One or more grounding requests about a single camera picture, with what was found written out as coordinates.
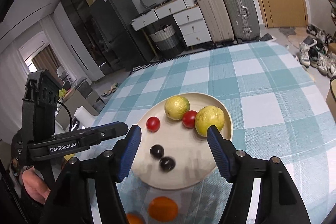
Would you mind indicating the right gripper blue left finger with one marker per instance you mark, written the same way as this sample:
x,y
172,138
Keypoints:
x,y
126,151

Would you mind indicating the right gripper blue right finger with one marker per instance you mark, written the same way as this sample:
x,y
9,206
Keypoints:
x,y
223,152

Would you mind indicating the dark plum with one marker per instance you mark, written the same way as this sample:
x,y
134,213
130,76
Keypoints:
x,y
167,164
157,151

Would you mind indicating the red tomato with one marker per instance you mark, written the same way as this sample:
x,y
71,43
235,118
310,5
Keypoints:
x,y
188,119
153,124

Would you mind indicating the yellow-green guava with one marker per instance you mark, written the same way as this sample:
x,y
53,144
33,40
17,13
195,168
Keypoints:
x,y
209,116
176,107

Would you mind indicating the orange mandarin front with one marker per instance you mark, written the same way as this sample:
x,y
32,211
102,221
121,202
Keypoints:
x,y
163,209

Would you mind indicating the orange mandarin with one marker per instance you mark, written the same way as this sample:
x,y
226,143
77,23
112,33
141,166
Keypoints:
x,y
134,219
163,209

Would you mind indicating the orange mandarin back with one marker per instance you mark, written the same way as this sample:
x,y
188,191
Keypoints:
x,y
134,219

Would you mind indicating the person's left hand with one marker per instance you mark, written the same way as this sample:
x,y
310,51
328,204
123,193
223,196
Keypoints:
x,y
35,186

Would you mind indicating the cream round plate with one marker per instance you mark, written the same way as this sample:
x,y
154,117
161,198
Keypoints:
x,y
191,152

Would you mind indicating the white paper towel roll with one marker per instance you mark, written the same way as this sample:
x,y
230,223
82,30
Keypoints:
x,y
84,117

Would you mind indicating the teal checkered tablecloth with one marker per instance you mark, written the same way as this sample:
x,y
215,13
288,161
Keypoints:
x,y
280,125

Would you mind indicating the black refrigerator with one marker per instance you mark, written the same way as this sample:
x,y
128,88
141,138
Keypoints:
x,y
113,18

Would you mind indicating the woven laundry basket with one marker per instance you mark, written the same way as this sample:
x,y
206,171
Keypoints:
x,y
167,41

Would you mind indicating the round stool beige top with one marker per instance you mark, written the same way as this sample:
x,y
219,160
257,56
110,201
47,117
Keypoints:
x,y
332,93

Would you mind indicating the shoes on floor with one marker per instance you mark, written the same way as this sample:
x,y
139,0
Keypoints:
x,y
315,51

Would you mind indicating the white drawer desk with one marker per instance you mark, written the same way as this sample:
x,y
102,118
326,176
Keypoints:
x,y
184,15

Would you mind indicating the beige suitcase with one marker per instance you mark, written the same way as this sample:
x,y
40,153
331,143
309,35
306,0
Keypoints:
x,y
217,20

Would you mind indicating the silver grey suitcase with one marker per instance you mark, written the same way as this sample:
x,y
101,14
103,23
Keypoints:
x,y
244,19

